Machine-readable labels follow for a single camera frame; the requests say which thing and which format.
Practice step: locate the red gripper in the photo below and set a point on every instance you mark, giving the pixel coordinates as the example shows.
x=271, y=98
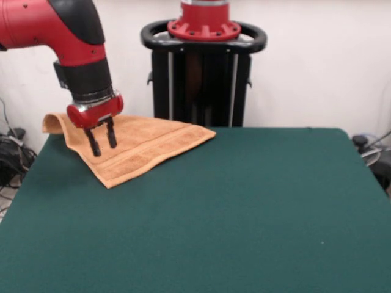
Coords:
x=91, y=114

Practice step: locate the orange terry towel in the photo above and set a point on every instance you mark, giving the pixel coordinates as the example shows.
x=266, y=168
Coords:
x=146, y=143

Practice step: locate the black power adapter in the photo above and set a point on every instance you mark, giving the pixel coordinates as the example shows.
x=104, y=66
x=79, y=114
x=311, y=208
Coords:
x=19, y=132

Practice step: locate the dark green table cloth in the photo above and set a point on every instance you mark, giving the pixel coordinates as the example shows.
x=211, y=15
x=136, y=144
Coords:
x=214, y=213

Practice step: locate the small black device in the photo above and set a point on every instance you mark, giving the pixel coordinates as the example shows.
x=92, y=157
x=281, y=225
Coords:
x=360, y=139

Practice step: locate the black bulky object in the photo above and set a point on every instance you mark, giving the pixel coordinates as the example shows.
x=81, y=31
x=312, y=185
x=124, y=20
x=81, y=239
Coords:
x=383, y=174

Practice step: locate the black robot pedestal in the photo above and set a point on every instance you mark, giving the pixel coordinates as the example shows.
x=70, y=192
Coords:
x=198, y=91

